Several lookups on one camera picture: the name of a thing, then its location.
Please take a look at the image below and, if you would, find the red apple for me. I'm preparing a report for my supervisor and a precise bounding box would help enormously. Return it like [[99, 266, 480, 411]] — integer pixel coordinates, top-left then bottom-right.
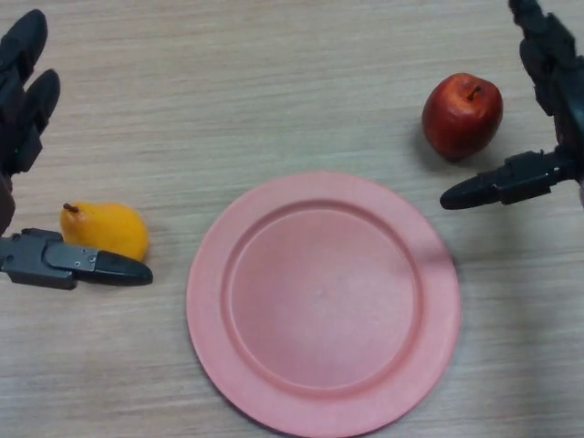
[[422, 72, 504, 161]]

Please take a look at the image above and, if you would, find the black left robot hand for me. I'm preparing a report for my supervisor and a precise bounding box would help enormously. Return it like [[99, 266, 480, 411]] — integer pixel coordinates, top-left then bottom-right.
[[0, 8, 154, 291]]

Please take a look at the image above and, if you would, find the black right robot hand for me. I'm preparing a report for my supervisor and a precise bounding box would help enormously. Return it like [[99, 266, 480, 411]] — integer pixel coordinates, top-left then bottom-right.
[[440, 0, 584, 211]]

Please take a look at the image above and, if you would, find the pink round plate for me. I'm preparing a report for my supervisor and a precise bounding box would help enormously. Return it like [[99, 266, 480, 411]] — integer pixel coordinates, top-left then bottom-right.
[[185, 171, 462, 438]]

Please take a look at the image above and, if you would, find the yellow pear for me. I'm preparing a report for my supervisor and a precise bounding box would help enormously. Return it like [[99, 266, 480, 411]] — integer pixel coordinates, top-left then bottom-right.
[[59, 202, 151, 264]]

